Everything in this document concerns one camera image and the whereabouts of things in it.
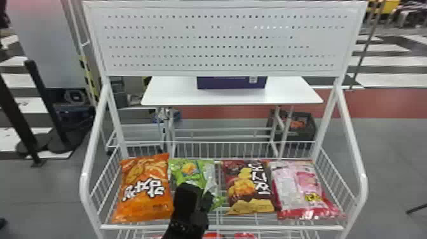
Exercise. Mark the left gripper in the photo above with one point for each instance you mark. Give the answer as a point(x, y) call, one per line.
point(200, 220)

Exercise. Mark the blue box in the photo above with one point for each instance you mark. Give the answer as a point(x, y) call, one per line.
point(230, 82)

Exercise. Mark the pink snack packet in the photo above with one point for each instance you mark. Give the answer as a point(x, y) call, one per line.
point(298, 190)

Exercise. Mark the black post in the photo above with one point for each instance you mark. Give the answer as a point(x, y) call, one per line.
point(16, 123)
point(43, 96)

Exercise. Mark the dark red snack packet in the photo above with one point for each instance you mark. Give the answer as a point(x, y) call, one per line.
point(248, 187)

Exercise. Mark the orange snack packet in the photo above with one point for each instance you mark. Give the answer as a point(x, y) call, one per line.
point(143, 190)

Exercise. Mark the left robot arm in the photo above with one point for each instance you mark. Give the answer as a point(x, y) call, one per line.
point(180, 233)

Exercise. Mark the black crate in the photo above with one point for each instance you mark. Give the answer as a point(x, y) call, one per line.
point(300, 127)

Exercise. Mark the green snack packet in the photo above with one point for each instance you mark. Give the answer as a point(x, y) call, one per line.
point(187, 172)

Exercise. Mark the white side table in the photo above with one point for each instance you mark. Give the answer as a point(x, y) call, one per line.
point(230, 95)

